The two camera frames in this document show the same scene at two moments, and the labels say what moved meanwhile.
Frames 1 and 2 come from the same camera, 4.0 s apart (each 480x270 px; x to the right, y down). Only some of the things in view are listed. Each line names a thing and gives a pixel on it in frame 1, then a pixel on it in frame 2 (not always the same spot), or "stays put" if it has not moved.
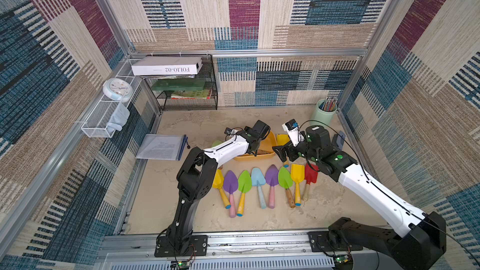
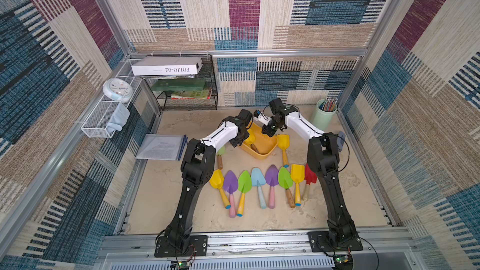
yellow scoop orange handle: (282, 139) stays put
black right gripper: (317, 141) -> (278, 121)
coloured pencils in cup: (329, 104) stays put
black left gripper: (247, 129) -> (235, 143)
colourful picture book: (192, 94) stays put
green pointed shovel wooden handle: (285, 179) stays put
